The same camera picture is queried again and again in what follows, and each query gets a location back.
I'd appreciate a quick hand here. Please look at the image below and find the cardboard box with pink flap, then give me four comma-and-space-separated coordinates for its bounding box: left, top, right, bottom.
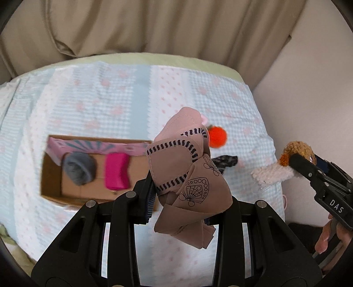
40, 134, 160, 213

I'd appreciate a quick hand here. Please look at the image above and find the person's right hand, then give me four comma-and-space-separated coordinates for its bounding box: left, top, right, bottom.
315, 214, 353, 274

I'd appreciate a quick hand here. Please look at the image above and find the light blue checkered blanket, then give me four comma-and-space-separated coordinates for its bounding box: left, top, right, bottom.
0, 61, 286, 278

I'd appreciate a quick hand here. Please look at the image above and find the beige curtain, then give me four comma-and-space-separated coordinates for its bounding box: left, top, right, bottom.
0, 0, 300, 81

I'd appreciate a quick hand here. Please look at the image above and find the grey sock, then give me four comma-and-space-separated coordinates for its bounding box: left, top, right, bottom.
62, 152, 97, 186

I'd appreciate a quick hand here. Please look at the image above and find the white and brown plush toy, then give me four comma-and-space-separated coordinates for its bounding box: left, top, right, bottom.
251, 140, 315, 185

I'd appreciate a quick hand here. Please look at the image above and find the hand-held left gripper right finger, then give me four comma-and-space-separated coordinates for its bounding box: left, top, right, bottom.
203, 196, 324, 287

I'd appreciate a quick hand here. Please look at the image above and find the magenta cloth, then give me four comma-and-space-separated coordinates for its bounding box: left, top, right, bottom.
104, 153, 131, 191

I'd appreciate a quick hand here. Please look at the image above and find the orange pom-pom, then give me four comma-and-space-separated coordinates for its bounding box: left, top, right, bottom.
208, 125, 228, 149

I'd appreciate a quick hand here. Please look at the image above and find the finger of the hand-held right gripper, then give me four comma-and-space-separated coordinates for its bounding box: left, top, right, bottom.
314, 155, 352, 191
290, 153, 331, 194

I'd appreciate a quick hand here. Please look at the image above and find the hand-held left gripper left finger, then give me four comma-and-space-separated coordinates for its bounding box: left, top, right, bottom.
31, 175, 158, 287

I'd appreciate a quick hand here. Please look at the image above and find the pink embroidered cloth hat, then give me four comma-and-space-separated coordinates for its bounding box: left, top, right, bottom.
146, 107, 233, 249

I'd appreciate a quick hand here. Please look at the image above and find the dark knitted cloth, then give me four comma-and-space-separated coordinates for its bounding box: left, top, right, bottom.
212, 155, 238, 175

